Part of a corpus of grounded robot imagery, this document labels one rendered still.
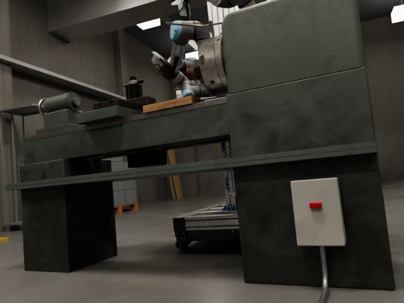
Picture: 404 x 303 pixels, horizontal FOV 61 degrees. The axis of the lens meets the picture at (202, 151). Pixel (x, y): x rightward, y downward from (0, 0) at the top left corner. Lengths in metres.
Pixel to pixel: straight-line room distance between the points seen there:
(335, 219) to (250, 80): 0.70
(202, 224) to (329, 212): 1.14
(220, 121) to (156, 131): 0.37
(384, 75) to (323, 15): 9.45
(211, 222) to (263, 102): 1.06
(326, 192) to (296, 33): 0.69
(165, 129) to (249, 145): 0.49
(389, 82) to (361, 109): 9.50
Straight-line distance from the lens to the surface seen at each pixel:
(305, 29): 1.61
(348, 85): 1.52
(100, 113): 2.03
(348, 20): 1.60
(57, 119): 2.50
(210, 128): 1.71
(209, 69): 1.79
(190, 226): 2.41
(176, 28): 2.26
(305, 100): 1.53
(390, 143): 10.75
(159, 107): 1.85
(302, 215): 1.45
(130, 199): 6.73
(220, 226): 2.35
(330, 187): 1.43
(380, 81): 10.97
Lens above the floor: 0.48
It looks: 5 degrees up
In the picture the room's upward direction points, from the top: 5 degrees counter-clockwise
